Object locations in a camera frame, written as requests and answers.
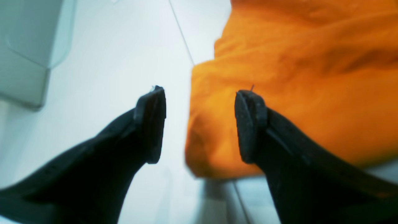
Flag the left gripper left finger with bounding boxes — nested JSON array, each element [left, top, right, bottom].
[[0, 86, 166, 224]]

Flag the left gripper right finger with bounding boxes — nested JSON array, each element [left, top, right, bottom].
[[234, 90, 398, 224]]

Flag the orange t-shirt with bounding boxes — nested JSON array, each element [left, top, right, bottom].
[[185, 0, 398, 179]]

